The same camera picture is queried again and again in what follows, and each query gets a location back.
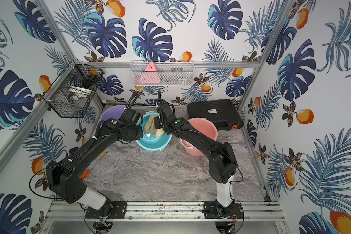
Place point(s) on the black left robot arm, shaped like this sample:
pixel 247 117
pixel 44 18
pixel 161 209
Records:
pixel 64 177

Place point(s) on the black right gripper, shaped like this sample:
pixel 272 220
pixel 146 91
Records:
pixel 158 126

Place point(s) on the clear wall shelf basket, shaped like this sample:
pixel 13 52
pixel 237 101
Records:
pixel 172 73

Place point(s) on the teal plastic bucket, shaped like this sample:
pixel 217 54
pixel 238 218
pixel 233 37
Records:
pixel 149 141

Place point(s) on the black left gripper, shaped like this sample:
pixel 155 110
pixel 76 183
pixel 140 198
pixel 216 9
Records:
pixel 139 128

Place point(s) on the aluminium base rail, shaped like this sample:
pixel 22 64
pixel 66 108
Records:
pixel 172 211

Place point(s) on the pink plastic bucket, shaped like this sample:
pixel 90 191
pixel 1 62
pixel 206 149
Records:
pixel 204 126

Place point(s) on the black plastic tool case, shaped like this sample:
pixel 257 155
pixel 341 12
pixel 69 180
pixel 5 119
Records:
pixel 222 113

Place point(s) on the orange handled screwdriver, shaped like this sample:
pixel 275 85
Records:
pixel 83 176

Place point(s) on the black wire basket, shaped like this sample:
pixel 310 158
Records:
pixel 71 93

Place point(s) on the pink triangular item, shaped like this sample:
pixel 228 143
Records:
pixel 150 75

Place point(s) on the yellow cleaning cloth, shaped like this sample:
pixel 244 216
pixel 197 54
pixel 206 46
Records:
pixel 150 128

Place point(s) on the purple plastic bucket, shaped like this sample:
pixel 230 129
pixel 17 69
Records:
pixel 114 112

